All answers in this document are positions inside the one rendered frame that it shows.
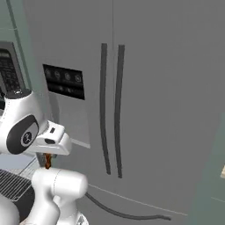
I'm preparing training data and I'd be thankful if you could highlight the grey fridge drawer front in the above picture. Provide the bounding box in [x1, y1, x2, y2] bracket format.
[74, 184, 189, 225]

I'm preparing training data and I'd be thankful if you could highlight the dark fridge door handle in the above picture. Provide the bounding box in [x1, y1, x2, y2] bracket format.
[98, 42, 113, 176]
[112, 44, 127, 179]

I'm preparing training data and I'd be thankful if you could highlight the microwave oven with keypad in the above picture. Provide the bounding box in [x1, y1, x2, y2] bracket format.
[0, 40, 26, 110]

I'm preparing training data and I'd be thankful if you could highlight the wire oven rack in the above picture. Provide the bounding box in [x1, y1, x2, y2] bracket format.
[0, 168, 33, 204]

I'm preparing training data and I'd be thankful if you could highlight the teal cupboard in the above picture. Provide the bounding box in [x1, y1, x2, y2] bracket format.
[185, 113, 225, 225]

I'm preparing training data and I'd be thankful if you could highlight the brown chicken drumstick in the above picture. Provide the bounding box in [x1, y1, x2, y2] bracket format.
[43, 152, 54, 171]

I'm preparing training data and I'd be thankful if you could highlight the dark fridge drawer handle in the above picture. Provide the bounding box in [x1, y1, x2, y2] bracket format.
[83, 192, 172, 221]

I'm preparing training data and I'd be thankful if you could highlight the plain grey fridge door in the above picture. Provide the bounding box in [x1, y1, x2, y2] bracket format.
[112, 0, 225, 217]

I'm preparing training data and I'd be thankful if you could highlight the grey fridge door with dispenser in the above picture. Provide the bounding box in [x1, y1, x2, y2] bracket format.
[22, 0, 115, 206]

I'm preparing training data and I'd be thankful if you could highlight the teal tall cupboard panel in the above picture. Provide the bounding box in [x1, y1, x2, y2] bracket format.
[0, 0, 54, 124]

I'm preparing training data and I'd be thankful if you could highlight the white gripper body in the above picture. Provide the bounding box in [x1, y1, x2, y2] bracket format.
[28, 131, 73, 156]

